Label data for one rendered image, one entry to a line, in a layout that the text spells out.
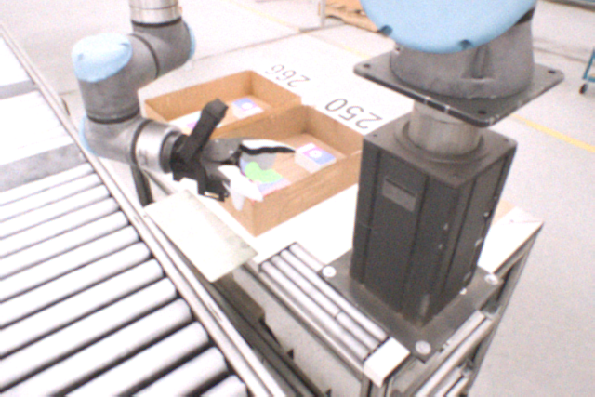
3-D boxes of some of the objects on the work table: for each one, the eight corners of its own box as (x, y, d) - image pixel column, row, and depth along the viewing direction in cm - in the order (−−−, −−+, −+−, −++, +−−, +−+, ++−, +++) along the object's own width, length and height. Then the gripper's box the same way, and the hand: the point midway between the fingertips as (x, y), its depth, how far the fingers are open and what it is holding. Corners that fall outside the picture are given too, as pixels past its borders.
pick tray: (303, 126, 138) (303, 97, 132) (191, 171, 119) (186, 138, 113) (251, 95, 156) (250, 68, 150) (147, 129, 137) (141, 99, 131)
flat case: (199, 114, 140) (199, 110, 140) (236, 138, 129) (235, 133, 128) (161, 129, 133) (160, 125, 132) (196, 155, 122) (195, 150, 121)
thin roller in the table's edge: (390, 338, 80) (392, 331, 79) (289, 253, 97) (289, 246, 96) (398, 332, 81) (400, 325, 80) (296, 248, 98) (296, 242, 97)
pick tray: (375, 175, 117) (378, 142, 112) (254, 239, 98) (252, 204, 92) (305, 132, 135) (305, 102, 130) (191, 178, 116) (186, 146, 110)
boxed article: (319, 180, 114) (320, 165, 112) (294, 163, 121) (294, 149, 118) (335, 172, 117) (336, 158, 115) (310, 156, 124) (310, 141, 121)
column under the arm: (397, 218, 103) (421, 86, 84) (503, 284, 87) (561, 140, 68) (316, 274, 89) (322, 131, 70) (424, 364, 73) (470, 213, 54)
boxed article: (247, 111, 146) (246, 98, 143) (264, 123, 139) (263, 110, 136) (232, 115, 143) (231, 102, 140) (249, 127, 136) (248, 114, 134)
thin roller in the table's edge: (363, 363, 76) (363, 357, 74) (261, 271, 93) (260, 264, 92) (370, 357, 77) (371, 350, 75) (269, 266, 94) (268, 259, 93)
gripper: (203, 149, 88) (297, 174, 84) (144, 206, 73) (256, 241, 68) (201, 110, 84) (301, 134, 79) (138, 162, 68) (257, 196, 63)
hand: (282, 169), depth 72 cm, fingers open, 14 cm apart
